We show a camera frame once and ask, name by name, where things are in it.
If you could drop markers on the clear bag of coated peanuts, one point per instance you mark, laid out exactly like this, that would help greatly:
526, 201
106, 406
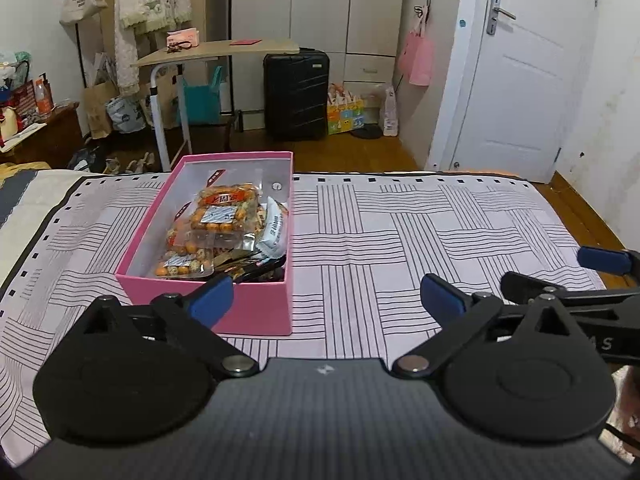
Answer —
182, 260
220, 210

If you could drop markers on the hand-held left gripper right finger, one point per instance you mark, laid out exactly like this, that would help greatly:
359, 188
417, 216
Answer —
440, 297

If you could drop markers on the red booklet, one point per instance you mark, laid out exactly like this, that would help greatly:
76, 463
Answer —
245, 42

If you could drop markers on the black slippers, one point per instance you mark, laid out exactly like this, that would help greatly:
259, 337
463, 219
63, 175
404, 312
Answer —
366, 133

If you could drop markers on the colourful gift bag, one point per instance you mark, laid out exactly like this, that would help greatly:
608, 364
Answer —
346, 115

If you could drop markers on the pink cardboard box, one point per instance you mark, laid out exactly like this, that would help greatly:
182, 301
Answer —
260, 310

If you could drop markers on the pile of shoes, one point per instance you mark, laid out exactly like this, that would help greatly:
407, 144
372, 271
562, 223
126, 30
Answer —
120, 162

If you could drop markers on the black suitcase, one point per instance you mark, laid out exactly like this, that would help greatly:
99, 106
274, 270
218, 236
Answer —
295, 95

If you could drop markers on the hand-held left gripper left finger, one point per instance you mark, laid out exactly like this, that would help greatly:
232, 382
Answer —
212, 300

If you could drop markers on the white door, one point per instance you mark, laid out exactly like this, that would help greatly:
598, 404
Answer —
520, 90

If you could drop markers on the small white snack packet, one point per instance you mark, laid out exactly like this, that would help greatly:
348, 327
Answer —
274, 230

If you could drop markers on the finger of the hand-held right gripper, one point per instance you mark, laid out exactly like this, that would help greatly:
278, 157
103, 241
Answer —
600, 300
605, 260

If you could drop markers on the white plastic bag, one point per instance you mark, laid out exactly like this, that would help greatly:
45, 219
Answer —
391, 112

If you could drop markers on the red box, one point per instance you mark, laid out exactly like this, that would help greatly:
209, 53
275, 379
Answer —
25, 102

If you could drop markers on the pink tissue pack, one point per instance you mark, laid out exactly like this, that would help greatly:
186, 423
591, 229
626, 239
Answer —
184, 36

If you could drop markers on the orange drink bottle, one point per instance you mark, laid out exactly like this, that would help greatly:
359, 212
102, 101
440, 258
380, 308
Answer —
43, 100

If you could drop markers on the teal shopping bag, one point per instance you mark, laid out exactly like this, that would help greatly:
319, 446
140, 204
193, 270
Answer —
200, 102

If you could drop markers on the dark wooden nightstand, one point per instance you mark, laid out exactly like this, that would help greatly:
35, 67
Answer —
55, 135

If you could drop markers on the wooden rolling side table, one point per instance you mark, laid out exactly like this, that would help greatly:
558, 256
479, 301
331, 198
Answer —
220, 50

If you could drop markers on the white wardrobe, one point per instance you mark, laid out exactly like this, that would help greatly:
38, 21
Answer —
320, 0

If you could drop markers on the blue basket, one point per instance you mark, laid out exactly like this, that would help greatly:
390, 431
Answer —
10, 80

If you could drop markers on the round blue white bag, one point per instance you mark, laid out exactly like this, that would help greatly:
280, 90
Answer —
125, 115

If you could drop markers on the white gift box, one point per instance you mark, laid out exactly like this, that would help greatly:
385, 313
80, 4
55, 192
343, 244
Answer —
9, 125

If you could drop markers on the white hanging cardigan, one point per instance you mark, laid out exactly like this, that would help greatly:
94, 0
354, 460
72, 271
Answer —
150, 0

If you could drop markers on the brown paper bag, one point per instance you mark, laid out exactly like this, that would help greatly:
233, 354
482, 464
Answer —
97, 110

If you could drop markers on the pink hanging bag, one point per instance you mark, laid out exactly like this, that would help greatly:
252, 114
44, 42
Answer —
417, 57

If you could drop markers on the person's right forearm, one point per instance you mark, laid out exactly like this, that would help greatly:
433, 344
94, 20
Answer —
627, 410

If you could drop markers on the black yellow snack packet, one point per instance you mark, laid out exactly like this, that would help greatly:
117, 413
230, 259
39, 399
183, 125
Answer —
260, 272

